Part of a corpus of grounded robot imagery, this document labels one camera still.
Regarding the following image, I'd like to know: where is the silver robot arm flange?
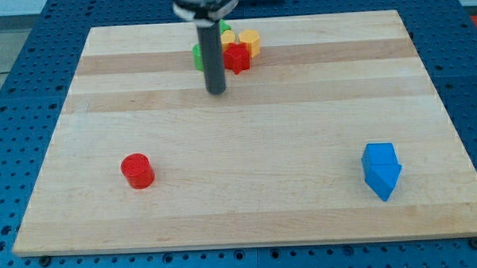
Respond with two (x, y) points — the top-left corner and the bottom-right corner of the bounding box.
(172, 0), (239, 28)

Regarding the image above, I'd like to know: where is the red star block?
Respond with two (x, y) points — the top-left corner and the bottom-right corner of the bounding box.
(223, 42), (251, 75)

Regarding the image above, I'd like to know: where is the green cylinder block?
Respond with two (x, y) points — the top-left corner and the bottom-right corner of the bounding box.
(192, 44), (204, 72)

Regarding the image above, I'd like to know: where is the light wooden board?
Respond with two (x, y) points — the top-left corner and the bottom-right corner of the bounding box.
(14, 10), (477, 257)

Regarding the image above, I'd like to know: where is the yellow heart block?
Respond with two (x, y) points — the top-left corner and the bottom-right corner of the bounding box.
(221, 30), (237, 51)

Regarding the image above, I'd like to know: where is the yellow hexagon block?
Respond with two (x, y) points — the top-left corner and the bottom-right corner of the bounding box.
(238, 29), (261, 58)

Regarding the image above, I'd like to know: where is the red cylinder block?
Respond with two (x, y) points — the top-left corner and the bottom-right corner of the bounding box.
(120, 153), (156, 189)

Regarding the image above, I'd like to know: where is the green block behind rod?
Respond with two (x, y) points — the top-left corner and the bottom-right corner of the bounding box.
(219, 19), (231, 34)

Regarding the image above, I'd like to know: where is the blue triangular prism block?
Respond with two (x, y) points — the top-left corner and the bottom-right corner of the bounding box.
(364, 164), (402, 201)

